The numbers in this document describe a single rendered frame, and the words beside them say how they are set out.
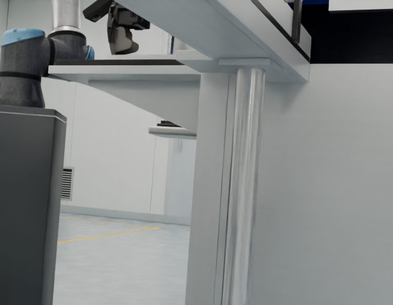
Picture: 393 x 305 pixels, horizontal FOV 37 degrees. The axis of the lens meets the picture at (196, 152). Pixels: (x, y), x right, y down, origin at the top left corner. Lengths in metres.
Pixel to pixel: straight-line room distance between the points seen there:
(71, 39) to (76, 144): 6.26
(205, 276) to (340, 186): 0.34
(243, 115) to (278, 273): 0.36
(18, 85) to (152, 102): 0.44
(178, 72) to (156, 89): 0.13
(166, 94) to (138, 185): 6.16
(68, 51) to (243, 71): 0.86
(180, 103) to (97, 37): 6.73
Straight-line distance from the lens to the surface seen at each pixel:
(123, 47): 1.49
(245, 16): 0.79
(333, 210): 1.18
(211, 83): 1.26
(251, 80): 1.01
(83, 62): 1.47
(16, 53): 1.73
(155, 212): 7.45
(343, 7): 1.23
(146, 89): 1.44
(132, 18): 1.48
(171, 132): 2.12
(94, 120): 7.92
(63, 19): 1.84
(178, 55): 1.15
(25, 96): 1.70
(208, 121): 1.26
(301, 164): 1.19
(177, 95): 1.40
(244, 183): 0.99
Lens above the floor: 0.65
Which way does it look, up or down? 2 degrees up
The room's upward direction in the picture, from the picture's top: 4 degrees clockwise
